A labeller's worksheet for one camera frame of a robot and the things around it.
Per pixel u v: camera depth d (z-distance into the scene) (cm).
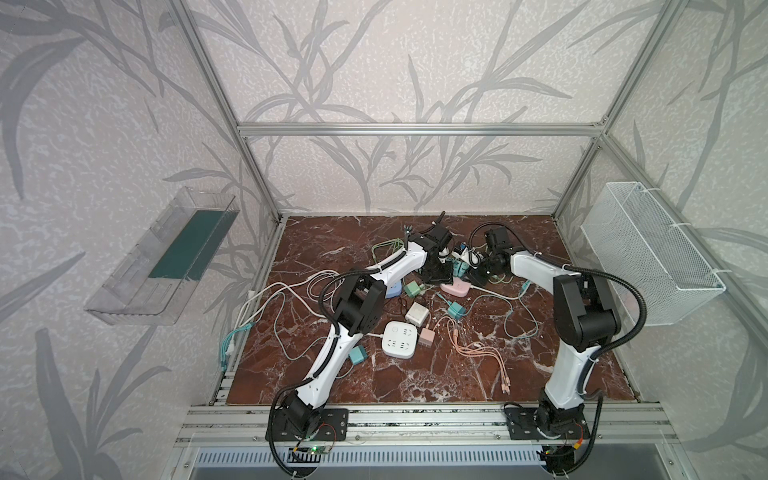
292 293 96
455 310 91
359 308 61
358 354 83
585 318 51
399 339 86
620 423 75
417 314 90
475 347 87
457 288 96
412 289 96
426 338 87
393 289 96
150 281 64
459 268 96
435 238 82
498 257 75
